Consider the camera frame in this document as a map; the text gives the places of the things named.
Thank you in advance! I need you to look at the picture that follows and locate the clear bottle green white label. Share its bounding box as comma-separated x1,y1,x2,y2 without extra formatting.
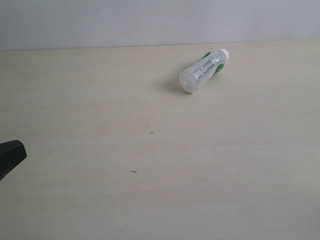
179,48,230,93

